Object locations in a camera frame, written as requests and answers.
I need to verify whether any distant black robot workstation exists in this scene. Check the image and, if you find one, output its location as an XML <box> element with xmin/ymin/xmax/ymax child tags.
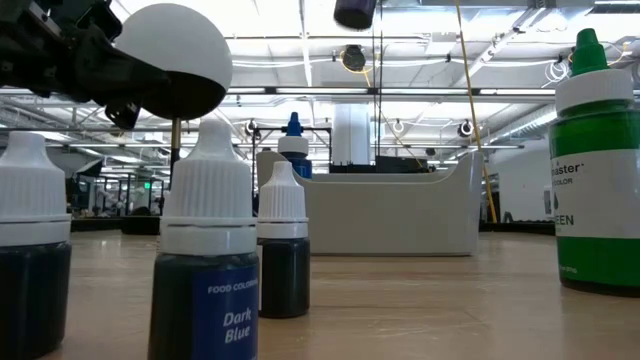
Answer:
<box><xmin>71</xmin><ymin>158</ymin><xmax>166</xmax><ymax>221</ymax></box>

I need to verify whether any black metal stand frame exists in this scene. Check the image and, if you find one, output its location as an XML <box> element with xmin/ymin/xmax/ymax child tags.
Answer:
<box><xmin>251</xmin><ymin>124</ymin><xmax>333</xmax><ymax>166</ymax></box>

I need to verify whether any black perforated computer case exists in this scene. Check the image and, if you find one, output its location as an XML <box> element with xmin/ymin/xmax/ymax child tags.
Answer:
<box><xmin>328</xmin><ymin>155</ymin><xmax>436</xmax><ymax>175</ymax></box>

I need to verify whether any small bottle dark blue label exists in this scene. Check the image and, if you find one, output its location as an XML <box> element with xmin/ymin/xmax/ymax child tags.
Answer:
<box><xmin>147</xmin><ymin>118</ymin><xmax>260</xmax><ymax>360</ymax></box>

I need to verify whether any large green food coloring bottle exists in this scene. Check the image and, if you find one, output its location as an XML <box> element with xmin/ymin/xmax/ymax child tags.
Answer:
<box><xmin>548</xmin><ymin>27</ymin><xmax>640</xmax><ymax>299</ymax></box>

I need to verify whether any white building column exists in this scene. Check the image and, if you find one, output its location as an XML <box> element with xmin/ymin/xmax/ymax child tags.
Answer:
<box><xmin>332</xmin><ymin>102</ymin><xmax>372</xmax><ymax>166</ymax></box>

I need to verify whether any white globe table lamp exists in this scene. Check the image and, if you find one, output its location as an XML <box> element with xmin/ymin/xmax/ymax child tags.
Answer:
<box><xmin>113</xmin><ymin>2</ymin><xmax>234</xmax><ymax>235</ymax></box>

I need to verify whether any grey plastic bin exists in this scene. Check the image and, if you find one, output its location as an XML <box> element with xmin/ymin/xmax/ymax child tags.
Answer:
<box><xmin>256</xmin><ymin>148</ymin><xmax>485</xmax><ymax>257</ymax></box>

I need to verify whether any white coiled ceiling cable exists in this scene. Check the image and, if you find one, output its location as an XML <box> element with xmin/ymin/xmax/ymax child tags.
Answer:
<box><xmin>543</xmin><ymin>57</ymin><xmax>571</xmax><ymax>89</ymax></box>

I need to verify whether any silver ventilation duct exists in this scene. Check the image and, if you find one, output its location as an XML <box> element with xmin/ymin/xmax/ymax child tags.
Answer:
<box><xmin>487</xmin><ymin>102</ymin><xmax>559</xmax><ymax>146</ymax></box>

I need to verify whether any large blue food coloring bottle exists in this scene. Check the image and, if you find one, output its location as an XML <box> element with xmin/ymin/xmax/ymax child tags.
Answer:
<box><xmin>277</xmin><ymin>111</ymin><xmax>314</xmax><ymax>180</ymax></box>

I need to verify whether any small dark white-capped bottle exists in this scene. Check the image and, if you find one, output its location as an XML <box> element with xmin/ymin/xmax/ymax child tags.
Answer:
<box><xmin>256</xmin><ymin>159</ymin><xmax>311</xmax><ymax>319</ymax></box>
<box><xmin>0</xmin><ymin>130</ymin><xmax>73</xmax><ymax>360</ymax></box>

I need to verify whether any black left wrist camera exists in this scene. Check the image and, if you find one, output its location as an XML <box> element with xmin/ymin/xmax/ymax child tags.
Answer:
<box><xmin>74</xmin><ymin>0</ymin><xmax>124</xmax><ymax>42</ymax></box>

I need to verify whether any yellow hanging cable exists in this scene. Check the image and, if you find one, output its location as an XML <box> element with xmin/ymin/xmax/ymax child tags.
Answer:
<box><xmin>453</xmin><ymin>0</ymin><xmax>499</xmax><ymax>225</ymax></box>

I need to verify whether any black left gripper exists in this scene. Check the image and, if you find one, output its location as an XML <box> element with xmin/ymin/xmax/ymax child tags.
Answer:
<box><xmin>0</xmin><ymin>0</ymin><xmax>170</xmax><ymax>131</ymax></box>

